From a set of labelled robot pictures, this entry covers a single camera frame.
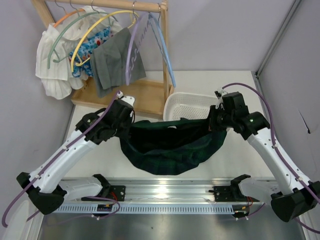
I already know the green plaid skirt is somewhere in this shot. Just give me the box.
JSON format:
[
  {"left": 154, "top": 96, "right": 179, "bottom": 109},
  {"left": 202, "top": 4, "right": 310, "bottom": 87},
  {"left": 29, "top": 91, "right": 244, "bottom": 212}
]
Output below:
[{"left": 120, "top": 118, "right": 227, "bottom": 176}]

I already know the purple plastic hanger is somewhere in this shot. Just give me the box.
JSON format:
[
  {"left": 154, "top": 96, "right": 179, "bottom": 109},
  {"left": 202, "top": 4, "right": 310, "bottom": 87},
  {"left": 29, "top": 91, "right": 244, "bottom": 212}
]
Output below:
[{"left": 125, "top": 12, "right": 150, "bottom": 86}]

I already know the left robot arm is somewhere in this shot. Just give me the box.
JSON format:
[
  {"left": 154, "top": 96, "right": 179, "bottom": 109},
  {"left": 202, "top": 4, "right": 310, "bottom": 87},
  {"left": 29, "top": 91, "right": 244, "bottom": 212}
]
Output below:
[{"left": 16, "top": 96, "right": 135, "bottom": 215}]

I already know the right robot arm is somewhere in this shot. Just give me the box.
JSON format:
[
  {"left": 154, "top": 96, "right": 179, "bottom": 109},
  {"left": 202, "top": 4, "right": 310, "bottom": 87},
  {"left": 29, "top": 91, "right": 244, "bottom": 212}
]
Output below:
[{"left": 209, "top": 90, "right": 320, "bottom": 222}]

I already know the grey skirt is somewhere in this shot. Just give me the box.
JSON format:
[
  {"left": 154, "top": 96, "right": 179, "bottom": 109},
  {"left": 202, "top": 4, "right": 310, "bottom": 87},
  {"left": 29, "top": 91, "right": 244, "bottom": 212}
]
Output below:
[{"left": 90, "top": 28, "right": 131, "bottom": 98}]

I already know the light blue plastic hanger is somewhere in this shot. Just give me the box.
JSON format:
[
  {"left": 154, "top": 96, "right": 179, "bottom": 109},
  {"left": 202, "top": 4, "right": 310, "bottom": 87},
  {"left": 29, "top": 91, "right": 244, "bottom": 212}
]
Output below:
[{"left": 147, "top": 3, "right": 177, "bottom": 87}]

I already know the green plastic hanger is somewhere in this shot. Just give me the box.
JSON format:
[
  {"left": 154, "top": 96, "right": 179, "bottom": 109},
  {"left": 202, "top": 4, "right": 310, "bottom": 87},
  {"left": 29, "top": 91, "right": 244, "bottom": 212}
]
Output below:
[{"left": 46, "top": 5, "right": 109, "bottom": 70}]

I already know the yellow plastic hanger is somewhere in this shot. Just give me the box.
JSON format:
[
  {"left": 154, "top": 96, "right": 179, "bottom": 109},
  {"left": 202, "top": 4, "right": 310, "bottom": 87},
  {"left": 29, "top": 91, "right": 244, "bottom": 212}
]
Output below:
[{"left": 70, "top": 10, "right": 139, "bottom": 73}]

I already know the orange plastic hanger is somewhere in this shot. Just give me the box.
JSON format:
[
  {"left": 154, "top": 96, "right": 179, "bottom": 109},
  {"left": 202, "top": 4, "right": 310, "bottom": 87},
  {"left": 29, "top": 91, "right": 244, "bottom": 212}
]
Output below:
[{"left": 53, "top": 0, "right": 85, "bottom": 28}]

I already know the wooden clothes rack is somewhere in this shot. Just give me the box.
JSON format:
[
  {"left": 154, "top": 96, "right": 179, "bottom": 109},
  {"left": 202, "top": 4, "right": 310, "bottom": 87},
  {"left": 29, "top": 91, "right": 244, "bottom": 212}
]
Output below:
[{"left": 30, "top": 0, "right": 176, "bottom": 120}]

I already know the white plastic basket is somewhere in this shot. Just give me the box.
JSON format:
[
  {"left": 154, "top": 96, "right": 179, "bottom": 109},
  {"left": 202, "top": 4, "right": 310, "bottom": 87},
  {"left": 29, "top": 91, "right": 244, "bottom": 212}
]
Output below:
[{"left": 163, "top": 92, "right": 218, "bottom": 122}]

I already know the blue floral garment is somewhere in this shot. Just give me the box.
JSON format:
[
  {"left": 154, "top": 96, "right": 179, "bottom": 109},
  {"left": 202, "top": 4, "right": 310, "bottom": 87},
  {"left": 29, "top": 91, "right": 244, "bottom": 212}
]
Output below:
[{"left": 72, "top": 26, "right": 111, "bottom": 78}]

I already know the white pleated garment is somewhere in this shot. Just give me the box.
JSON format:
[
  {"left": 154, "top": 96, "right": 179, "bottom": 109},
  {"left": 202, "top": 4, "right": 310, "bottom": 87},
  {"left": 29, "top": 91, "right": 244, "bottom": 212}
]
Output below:
[{"left": 34, "top": 5, "right": 115, "bottom": 101}]

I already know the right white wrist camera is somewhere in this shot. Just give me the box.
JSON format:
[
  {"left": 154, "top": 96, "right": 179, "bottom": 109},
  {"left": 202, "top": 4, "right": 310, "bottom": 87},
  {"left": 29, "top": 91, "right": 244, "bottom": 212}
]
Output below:
[{"left": 214, "top": 87, "right": 226, "bottom": 100}]

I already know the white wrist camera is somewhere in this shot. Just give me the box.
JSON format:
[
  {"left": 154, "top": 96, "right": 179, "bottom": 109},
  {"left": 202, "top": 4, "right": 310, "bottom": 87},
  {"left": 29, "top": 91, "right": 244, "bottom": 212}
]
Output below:
[
  {"left": 214, "top": 87, "right": 226, "bottom": 100},
  {"left": 116, "top": 90, "right": 136, "bottom": 108}
]

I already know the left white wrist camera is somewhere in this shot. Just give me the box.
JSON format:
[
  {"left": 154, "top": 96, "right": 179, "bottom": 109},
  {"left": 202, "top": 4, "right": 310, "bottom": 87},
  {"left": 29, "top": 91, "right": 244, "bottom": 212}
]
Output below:
[{"left": 116, "top": 90, "right": 136, "bottom": 108}]

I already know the aluminium mounting rail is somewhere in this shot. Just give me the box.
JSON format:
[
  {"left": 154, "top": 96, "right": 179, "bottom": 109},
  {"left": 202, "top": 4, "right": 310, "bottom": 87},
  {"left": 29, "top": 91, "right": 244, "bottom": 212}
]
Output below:
[{"left": 107, "top": 177, "right": 232, "bottom": 205}]

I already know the white slotted cable duct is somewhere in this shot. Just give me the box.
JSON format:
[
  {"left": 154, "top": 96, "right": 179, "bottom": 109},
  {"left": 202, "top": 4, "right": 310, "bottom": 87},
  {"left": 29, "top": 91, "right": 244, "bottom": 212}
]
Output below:
[{"left": 55, "top": 203, "right": 259, "bottom": 215}]

